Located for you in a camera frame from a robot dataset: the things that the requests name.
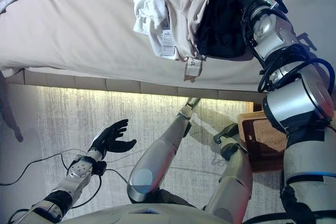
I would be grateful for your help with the silver left robot leg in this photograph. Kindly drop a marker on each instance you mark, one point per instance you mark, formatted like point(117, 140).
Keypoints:
point(157, 155)

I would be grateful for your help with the black garment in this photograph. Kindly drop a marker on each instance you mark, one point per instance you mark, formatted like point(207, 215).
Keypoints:
point(223, 24)

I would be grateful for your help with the brown wicker laundry basket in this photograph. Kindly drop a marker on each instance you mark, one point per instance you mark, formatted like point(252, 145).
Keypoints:
point(265, 134)

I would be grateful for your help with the grey striped area rug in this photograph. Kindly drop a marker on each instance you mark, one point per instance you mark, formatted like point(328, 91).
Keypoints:
point(65, 119)

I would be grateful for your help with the grey robot torso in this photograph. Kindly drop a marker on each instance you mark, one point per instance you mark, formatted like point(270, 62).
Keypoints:
point(144, 214)

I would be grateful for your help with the beige bed cover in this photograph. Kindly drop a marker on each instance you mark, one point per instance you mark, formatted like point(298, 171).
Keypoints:
point(78, 37)

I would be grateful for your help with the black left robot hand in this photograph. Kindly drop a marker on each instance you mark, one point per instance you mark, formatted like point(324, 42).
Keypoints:
point(110, 142)

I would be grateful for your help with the white garment with label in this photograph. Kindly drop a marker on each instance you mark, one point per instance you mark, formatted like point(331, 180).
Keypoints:
point(149, 9)

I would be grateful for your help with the beige garment with tag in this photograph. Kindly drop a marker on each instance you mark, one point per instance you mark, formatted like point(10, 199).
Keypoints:
point(189, 11)

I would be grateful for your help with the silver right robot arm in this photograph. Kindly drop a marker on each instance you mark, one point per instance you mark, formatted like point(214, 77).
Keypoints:
point(302, 103)

